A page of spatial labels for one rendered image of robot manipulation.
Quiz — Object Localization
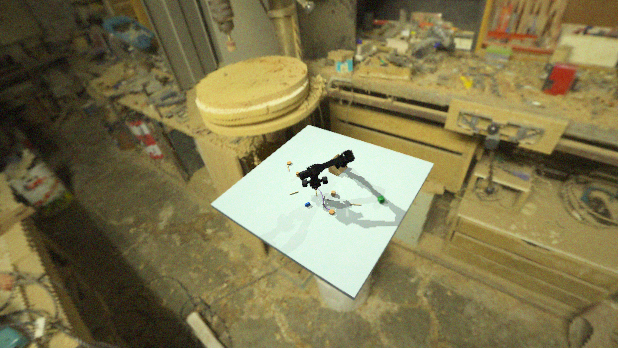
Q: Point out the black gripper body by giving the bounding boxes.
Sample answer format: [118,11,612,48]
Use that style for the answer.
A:
[302,176,328,187]

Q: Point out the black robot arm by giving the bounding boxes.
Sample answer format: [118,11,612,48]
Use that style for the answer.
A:
[298,149,355,189]

